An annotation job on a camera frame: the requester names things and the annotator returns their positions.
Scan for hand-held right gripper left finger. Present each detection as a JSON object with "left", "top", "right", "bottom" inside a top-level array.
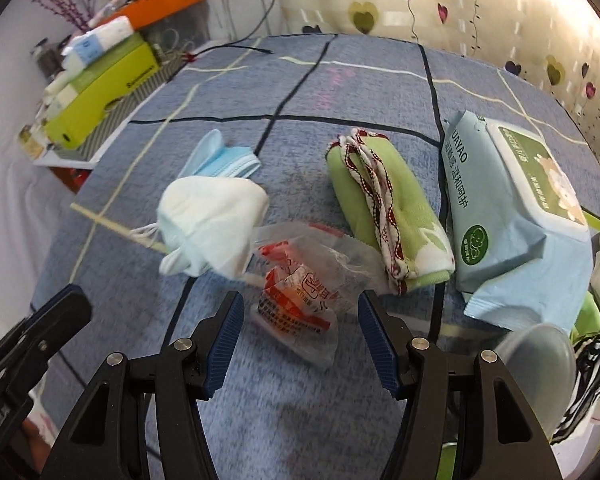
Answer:
[{"left": 39, "top": 290, "right": 246, "bottom": 480}]

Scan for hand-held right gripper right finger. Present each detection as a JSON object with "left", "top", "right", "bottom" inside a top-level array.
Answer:
[{"left": 357, "top": 290, "right": 563, "bottom": 480}]

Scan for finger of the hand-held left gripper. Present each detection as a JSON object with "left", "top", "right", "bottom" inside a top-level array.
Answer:
[{"left": 0, "top": 284, "right": 92, "bottom": 396}]

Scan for clear red-print plastic wrapper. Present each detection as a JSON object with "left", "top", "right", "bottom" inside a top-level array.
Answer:
[{"left": 250, "top": 222, "right": 381, "bottom": 368}]

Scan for black white striped cloth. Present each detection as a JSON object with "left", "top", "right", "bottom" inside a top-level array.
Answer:
[{"left": 550, "top": 322, "right": 600, "bottom": 446}]

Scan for white face mask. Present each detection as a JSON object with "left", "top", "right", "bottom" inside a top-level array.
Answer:
[{"left": 130, "top": 175, "right": 270, "bottom": 281}]

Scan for green towel with red trim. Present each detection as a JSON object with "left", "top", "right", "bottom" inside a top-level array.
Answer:
[{"left": 327, "top": 128, "right": 456, "bottom": 295}]

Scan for white shelf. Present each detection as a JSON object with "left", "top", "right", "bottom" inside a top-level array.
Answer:
[{"left": 32, "top": 150, "right": 101, "bottom": 169}]

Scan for clear round plastic container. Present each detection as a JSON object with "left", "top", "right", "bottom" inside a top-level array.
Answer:
[{"left": 495, "top": 323, "right": 578, "bottom": 431}]

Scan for light blue wet wipes pack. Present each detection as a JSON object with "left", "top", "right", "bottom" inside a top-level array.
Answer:
[{"left": 442, "top": 110, "right": 593, "bottom": 332}]

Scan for small yellow box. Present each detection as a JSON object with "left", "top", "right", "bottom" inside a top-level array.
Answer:
[{"left": 19, "top": 125, "right": 46, "bottom": 161}]

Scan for blue face mask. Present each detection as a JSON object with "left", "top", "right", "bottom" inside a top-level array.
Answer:
[{"left": 177, "top": 129, "right": 260, "bottom": 181}]

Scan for lime green cardboard box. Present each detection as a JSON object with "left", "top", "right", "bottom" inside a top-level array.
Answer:
[{"left": 44, "top": 42, "right": 165, "bottom": 150}]

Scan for olive green box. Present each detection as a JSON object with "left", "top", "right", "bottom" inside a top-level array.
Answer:
[{"left": 55, "top": 31, "right": 148, "bottom": 106}]

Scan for glass jars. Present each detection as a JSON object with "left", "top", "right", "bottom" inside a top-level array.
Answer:
[{"left": 32, "top": 37, "right": 63, "bottom": 73}]

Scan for patterned tray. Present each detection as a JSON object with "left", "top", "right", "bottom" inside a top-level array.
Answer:
[{"left": 55, "top": 55, "right": 191, "bottom": 163}]

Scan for white blue tissue pack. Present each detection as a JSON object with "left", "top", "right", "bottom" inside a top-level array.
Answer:
[{"left": 61, "top": 15, "right": 135, "bottom": 70}]

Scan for pink flower branches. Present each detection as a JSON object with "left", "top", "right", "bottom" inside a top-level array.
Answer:
[{"left": 22, "top": 0, "right": 101, "bottom": 31}]

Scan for orange-lidded storage bin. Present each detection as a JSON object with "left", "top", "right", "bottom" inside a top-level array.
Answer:
[{"left": 92, "top": 0, "right": 211, "bottom": 56}]

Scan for heart print curtain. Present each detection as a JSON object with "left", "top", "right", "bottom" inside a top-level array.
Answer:
[{"left": 267, "top": 0, "right": 600, "bottom": 191}]

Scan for black cable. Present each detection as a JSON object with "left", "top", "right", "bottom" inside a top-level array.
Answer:
[{"left": 190, "top": 42, "right": 276, "bottom": 57}]

